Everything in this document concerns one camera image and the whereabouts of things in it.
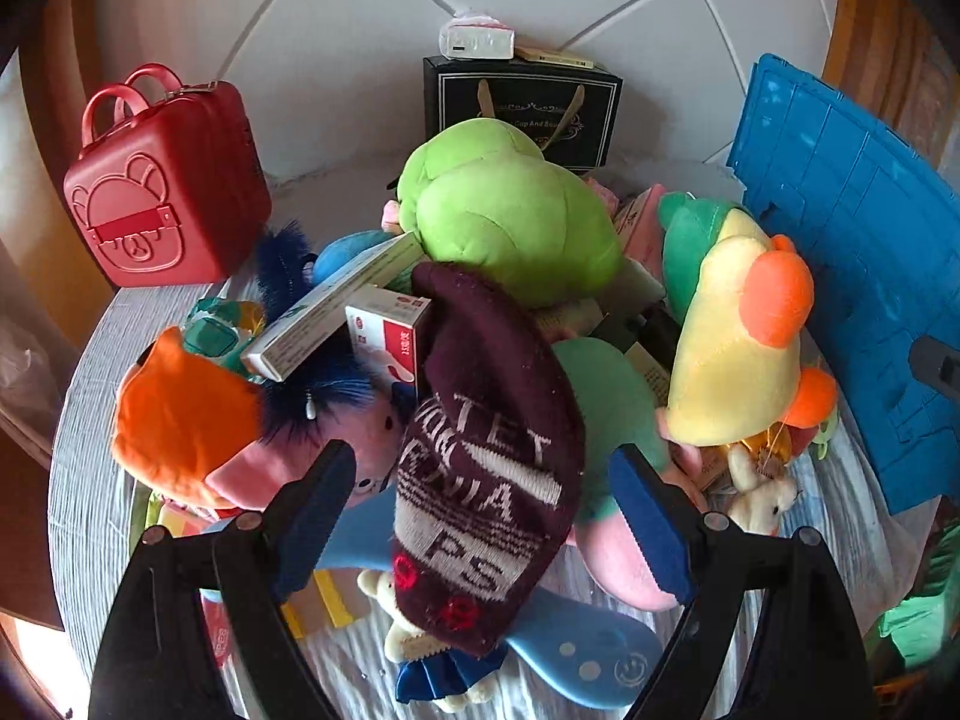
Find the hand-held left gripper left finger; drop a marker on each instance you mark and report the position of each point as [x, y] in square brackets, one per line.
[315, 521]

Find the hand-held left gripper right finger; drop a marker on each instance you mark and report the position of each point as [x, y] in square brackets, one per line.
[651, 532]

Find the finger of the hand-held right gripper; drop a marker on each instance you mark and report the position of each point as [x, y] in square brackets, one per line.
[937, 367]

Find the pink green plush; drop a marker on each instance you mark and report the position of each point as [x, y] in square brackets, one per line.
[622, 420]

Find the light blue plastic paddle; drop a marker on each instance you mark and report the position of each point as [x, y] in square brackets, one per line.
[585, 652]

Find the blue plastic crate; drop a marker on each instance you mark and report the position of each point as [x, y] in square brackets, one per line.
[862, 240]

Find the yellow duck plush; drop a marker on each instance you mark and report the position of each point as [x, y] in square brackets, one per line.
[727, 345]

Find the maroon knit hat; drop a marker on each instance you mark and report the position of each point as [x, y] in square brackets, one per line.
[487, 405]

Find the cream bear with blue bow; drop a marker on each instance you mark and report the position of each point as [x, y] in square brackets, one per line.
[390, 600]

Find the small white teddy bear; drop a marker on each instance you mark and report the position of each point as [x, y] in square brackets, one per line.
[765, 495]

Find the orange-haired pink doll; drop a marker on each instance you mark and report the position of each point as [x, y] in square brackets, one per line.
[187, 420]

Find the red white box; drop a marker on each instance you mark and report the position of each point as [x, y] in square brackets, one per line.
[386, 334]

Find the teal plastic toy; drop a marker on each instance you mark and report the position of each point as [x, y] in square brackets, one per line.
[214, 334]

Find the long white box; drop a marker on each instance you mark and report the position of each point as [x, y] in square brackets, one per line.
[330, 307]

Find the green cloth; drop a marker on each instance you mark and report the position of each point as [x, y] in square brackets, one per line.
[919, 630]

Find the blue plush toy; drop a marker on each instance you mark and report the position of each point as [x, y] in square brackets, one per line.
[345, 255]

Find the green plush toy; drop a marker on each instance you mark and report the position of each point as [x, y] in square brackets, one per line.
[510, 210]

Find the red bear suitcase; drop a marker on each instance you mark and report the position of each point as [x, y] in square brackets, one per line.
[165, 187]

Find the black gift bag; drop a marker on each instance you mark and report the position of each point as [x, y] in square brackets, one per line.
[525, 101]

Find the flat yellow box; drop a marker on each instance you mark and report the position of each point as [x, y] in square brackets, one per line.
[555, 58]

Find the white red tissue pack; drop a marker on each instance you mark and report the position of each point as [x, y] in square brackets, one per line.
[476, 37]

